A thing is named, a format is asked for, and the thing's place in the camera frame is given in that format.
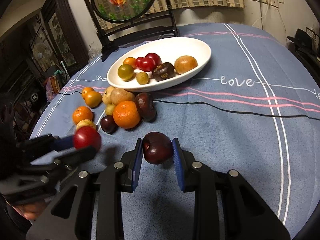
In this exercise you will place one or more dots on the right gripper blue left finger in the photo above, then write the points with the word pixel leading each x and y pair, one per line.
pixel 122 176

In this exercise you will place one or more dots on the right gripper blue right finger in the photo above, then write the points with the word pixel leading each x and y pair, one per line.
pixel 194 176

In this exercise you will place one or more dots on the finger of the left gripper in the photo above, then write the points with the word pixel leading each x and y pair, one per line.
pixel 77 154

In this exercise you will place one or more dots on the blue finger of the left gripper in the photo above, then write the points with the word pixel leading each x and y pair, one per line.
pixel 37 147

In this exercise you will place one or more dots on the pale yellow longan fruit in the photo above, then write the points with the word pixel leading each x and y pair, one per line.
pixel 84 123

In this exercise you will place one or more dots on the small orange tangerine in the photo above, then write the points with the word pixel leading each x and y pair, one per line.
pixel 82 113

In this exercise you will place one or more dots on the dark purple plum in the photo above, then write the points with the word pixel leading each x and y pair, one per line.
pixel 108 124

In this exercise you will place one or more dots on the large orange tangerine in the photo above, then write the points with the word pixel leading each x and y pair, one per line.
pixel 125 115

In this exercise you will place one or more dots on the small orange fruit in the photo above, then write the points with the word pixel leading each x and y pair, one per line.
pixel 85 91

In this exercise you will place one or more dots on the tan brown pear fruit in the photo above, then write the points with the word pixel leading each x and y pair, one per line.
pixel 119 95

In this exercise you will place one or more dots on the dark maroon fruit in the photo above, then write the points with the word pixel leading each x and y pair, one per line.
pixel 145 106

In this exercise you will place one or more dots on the small yellow-green fruit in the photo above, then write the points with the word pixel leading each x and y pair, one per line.
pixel 142 78

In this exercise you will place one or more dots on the large yellow-brown round fruit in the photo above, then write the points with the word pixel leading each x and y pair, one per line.
pixel 184 64

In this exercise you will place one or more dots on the red apple-like fruit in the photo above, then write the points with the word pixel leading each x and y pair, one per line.
pixel 157 148

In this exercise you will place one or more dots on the pale tan small fruit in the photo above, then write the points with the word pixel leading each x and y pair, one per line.
pixel 107 95

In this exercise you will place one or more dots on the blue striped tablecloth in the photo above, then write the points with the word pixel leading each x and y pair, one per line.
pixel 254 107

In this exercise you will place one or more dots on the white electric fan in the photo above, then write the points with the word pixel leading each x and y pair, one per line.
pixel 42 53

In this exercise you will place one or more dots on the green-yellow tomato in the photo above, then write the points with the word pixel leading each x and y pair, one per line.
pixel 126 72

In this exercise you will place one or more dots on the orange cherry tomato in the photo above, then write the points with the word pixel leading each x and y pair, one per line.
pixel 130 61

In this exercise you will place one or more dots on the dark brown mangosteen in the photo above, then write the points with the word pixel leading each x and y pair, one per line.
pixel 164 71

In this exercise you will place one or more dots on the dark red cherry tomato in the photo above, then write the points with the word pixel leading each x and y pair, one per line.
pixel 156 58

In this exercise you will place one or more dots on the white oval plate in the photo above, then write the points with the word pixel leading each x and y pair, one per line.
pixel 169 50

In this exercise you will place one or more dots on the dark framed painting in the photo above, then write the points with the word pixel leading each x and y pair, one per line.
pixel 64 35

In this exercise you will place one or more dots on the round goldfish screen ornament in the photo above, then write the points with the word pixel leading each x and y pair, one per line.
pixel 123 22

